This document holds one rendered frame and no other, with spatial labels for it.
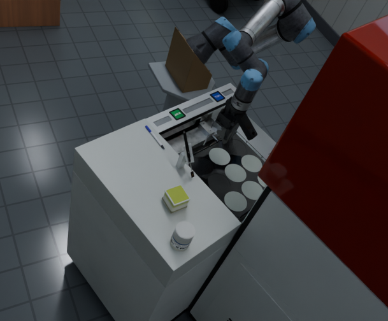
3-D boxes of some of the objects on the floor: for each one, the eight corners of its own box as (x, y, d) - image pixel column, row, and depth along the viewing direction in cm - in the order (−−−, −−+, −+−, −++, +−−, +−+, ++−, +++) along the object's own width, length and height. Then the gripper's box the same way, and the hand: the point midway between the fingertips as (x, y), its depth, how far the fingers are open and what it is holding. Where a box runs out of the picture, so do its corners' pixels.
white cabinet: (255, 256, 278) (315, 180, 217) (132, 353, 224) (164, 288, 162) (191, 184, 300) (228, 97, 239) (64, 256, 246) (70, 167, 185)
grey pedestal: (109, 136, 308) (125, 40, 247) (165, 127, 328) (194, 35, 267) (135, 195, 283) (160, 104, 222) (195, 181, 303) (232, 93, 242)
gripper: (235, 93, 176) (218, 129, 191) (222, 102, 170) (206, 139, 185) (252, 106, 174) (233, 141, 189) (240, 114, 168) (222, 151, 183)
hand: (226, 142), depth 186 cm, fingers closed
